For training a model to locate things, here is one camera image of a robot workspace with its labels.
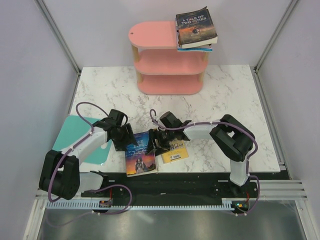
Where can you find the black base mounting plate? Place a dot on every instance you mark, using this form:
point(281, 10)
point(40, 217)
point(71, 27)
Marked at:
point(217, 185)

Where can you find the Tale of Two Cities book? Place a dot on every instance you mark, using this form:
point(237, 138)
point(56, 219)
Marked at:
point(201, 16)

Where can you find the teal plastic file folder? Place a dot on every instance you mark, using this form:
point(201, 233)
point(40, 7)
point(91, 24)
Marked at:
point(75, 128)

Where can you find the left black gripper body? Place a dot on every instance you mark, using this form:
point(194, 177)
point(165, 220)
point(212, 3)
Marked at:
point(119, 142)

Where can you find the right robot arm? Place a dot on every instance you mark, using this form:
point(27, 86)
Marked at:
point(236, 142)

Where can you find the yellow paperback book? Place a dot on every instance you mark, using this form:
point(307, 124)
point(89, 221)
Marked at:
point(177, 151)

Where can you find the pink three-tier shelf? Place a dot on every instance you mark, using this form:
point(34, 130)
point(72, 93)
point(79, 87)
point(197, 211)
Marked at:
point(160, 67)

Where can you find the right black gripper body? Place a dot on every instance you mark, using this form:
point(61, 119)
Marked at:
point(164, 137)

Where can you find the white slotted cable duct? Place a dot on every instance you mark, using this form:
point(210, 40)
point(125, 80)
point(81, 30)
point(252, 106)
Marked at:
point(95, 204)

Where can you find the Jane Eyre book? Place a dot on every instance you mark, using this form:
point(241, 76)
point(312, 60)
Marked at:
point(137, 162)

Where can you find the dog picture book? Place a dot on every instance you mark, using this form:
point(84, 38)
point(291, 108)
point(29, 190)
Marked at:
point(203, 48)

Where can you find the brown Edward Tulane book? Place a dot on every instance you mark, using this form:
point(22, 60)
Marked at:
point(195, 37)

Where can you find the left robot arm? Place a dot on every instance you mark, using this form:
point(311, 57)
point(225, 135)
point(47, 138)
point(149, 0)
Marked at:
point(60, 176)

